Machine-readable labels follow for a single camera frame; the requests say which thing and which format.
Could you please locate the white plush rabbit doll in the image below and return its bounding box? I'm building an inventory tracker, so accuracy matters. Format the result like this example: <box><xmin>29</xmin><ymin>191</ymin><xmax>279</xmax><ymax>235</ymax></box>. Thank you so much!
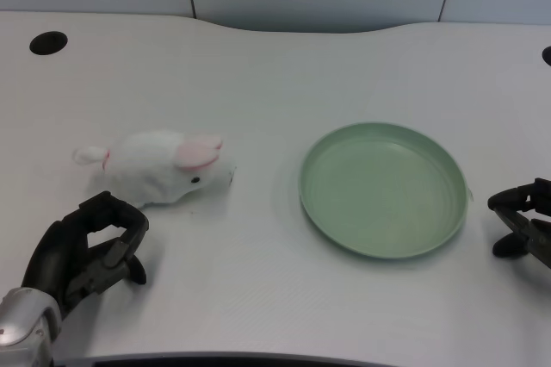
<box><xmin>71</xmin><ymin>128</ymin><xmax>238</xmax><ymax>208</ymax></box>

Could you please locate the green round plate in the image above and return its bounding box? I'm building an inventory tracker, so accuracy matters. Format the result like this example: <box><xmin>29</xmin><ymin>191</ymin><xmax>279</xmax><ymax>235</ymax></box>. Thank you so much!
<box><xmin>298</xmin><ymin>121</ymin><xmax>474</xmax><ymax>261</ymax></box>

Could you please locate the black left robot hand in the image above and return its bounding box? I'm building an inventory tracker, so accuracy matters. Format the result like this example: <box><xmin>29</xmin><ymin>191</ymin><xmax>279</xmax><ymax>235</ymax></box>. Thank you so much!
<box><xmin>20</xmin><ymin>190</ymin><xmax>151</xmax><ymax>321</ymax></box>

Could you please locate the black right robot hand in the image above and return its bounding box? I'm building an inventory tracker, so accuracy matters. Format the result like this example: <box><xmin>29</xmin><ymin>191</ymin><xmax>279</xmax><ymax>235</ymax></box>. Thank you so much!
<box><xmin>486</xmin><ymin>177</ymin><xmax>551</xmax><ymax>272</ymax></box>

